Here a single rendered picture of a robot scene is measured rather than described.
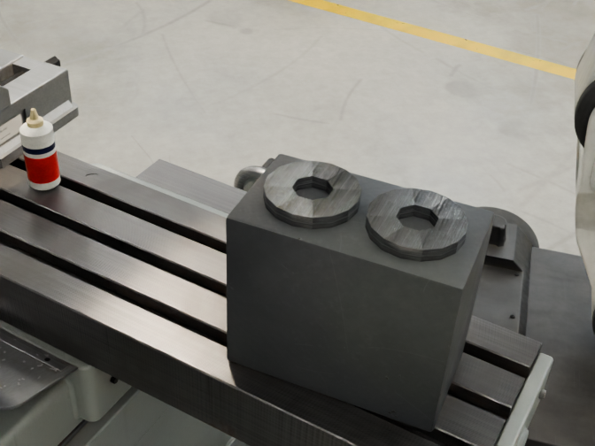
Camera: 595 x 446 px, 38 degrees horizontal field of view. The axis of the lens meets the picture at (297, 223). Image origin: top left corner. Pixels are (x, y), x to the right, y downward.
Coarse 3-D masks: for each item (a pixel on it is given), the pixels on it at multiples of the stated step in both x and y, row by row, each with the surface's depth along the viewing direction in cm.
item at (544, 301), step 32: (512, 224) 157; (512, 256) 150; (544, 256) 157; (576, 256) 158; (480, 288) 146; (512, 288) 146; (544, 288) 150; (576, 288) 150; (512, 320) 140; (544, 320) 144; (576, 320) 144; (544, 352) 138; (576, 352) 138; (576, 384) 133; (544, 416) 128; (576, 416) 128
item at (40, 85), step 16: (0, 64) 122; (16, 64) 122; (32, 64) 122; (48, 64) 122; (0, 80) 121; (16, 80) 118; (32, 80) 118; (48, 80) 119; (64, 80) 122; (16, 96) 115; (32, 96) 117; (48, 96) 120; (64, 96) 123; (0, 112) 112; (16, 112) 115; (48, 112) 121; (64, 112) 123; (0, 128) 113; (16, 128) 116; (0, 144) 114; (16, 144) 115; (0, 160) 113
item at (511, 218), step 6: (492, 210) 163; (498, 210) 163; (504, 210) 163; (504, 216) 161; (510, 216) 162; (516, 216) 163; (510, 222) 161; (516, 222) 161; (522, 222) 163; (522, 228) 161; (528, 228) 162; (528, 234) 161; (534, 234) 164; (534, 240) 163; (534, 246) 162
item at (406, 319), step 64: (256, 192) 80; (320, 192) 81; (384, 192) 81; (256, 256) 78; (320, 256) 75; (384, 256) 74; (448, 256) 74; (256, 320) 83; (320, 320) 79; (384, 320) 76; (448, 320) 73; (320, 384) 84; (384, 384) 81; (448, 384) 84
